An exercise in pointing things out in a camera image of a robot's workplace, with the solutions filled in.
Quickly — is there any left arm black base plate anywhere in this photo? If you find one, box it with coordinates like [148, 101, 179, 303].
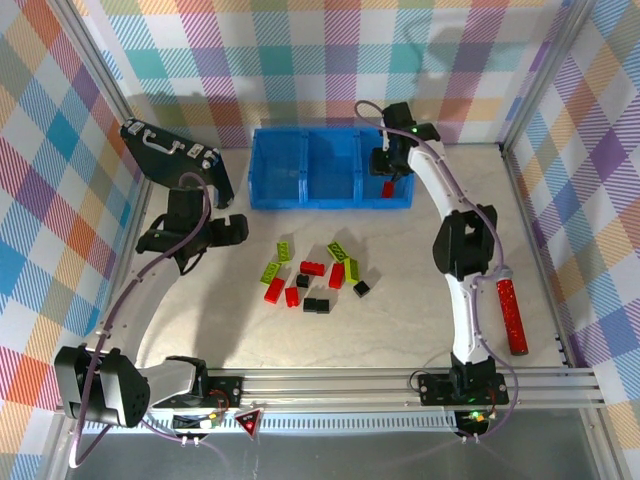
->
[199, 377, 245, 409]

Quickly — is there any red triangle sign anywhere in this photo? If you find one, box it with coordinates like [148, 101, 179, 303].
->
[234, 407, 265, 441]

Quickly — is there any blue three-compartment bin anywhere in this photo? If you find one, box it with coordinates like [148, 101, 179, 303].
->
[248, 127, 415, 211]

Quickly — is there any slotted grey cable duct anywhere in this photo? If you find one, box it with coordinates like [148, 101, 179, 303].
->
[79, 413, 459, 434]

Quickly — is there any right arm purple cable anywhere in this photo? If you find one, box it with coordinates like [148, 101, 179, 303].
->
[353, 99, 519, 444]

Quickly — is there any aluminium frame post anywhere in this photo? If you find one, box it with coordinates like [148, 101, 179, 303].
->
[497, 0, 599, 151]
[62, 0, 151, 181]

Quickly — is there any aluminium frame crossbeam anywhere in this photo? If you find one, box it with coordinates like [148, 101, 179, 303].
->
[54, 367, 607, 416]

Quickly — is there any red glitter microphone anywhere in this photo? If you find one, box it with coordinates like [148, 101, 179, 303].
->
[487, 264, 530, 356]

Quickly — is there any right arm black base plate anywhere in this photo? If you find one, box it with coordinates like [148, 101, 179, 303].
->
[417, 372, 509, 407]

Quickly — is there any aluminium side rail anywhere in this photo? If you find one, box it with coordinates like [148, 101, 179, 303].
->
[499, 143, 579, 370]
[89, 174, 154, 371]

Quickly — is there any small black electronics board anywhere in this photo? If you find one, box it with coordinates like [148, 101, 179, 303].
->
[172, 410, 222, 434]
[455, 408, 494, 434]

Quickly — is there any black briefcase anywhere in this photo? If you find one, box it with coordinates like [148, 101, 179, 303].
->
[119, 118, 235, 210]

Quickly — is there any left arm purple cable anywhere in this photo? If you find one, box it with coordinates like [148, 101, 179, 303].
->
[68, 172, 236, 480]

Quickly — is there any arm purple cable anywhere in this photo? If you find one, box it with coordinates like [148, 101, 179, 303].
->
[353, 99, 519, 444]
[68, 172, 236, 480]

